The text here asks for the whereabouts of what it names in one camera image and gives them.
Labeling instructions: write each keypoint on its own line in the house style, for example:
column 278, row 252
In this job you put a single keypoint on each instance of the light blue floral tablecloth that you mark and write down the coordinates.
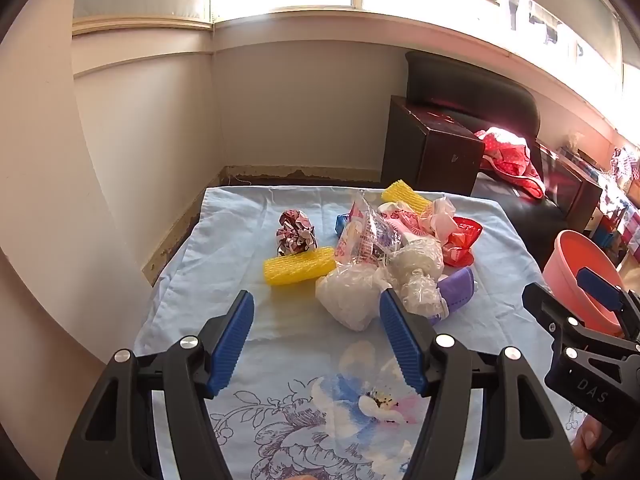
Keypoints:
column 308, row 395

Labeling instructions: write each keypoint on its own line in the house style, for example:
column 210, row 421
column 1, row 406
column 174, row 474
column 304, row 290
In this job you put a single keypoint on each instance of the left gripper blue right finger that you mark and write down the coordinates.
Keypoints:
column 404, row 337

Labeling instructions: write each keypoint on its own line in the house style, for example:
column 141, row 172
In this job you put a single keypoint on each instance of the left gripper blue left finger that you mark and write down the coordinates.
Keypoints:
column 224, row 339

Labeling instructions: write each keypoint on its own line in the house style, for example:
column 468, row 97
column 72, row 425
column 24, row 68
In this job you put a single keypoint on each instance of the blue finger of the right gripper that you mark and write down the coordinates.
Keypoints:
column 549, row 313
column 600, row 289

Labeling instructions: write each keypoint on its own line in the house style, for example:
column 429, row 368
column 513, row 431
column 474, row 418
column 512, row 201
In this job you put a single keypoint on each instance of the clear printed plastic bag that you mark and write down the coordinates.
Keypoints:
column 366, row 237

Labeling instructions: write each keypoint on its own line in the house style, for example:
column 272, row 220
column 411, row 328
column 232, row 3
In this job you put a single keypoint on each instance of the red snack wrapper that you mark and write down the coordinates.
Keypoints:
column 457, row 251

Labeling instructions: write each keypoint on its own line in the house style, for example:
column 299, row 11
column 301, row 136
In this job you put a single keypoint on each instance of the black leather armchair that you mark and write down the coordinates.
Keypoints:
column 465, row 130

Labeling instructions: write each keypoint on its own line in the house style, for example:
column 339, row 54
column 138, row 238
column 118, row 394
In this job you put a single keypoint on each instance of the pink white patterned bag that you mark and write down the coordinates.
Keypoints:
column 412, row 225

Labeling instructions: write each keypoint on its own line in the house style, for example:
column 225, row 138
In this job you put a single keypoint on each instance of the yellow foam fruit net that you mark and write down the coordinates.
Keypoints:
column 400, row 192

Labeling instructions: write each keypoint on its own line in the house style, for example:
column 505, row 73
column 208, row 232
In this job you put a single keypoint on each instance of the clear bubble wrap piece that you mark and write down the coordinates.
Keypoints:
column 416, row 269

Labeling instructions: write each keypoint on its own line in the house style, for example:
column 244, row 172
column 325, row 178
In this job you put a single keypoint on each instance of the person's right hand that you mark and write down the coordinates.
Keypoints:
column 587, row 436

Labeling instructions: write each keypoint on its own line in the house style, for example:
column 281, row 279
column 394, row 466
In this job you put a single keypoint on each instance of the checkered cloth side table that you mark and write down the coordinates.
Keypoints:
column 614, row 203

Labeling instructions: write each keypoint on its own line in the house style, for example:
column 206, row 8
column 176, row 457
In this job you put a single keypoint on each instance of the blue Tempo tissue pack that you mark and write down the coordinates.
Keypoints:
column 340, row 223

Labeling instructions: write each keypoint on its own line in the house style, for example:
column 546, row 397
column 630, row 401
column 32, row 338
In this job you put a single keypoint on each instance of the red polka dot garment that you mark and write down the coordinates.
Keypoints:
column 507, row 156

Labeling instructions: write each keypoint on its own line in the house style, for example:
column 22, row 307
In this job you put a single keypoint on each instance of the pink plastic trash bucket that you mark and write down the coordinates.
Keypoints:
column 573, row 252

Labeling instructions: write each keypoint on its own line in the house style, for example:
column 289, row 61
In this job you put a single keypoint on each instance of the red white wrapper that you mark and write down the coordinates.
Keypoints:
column 295, row 234

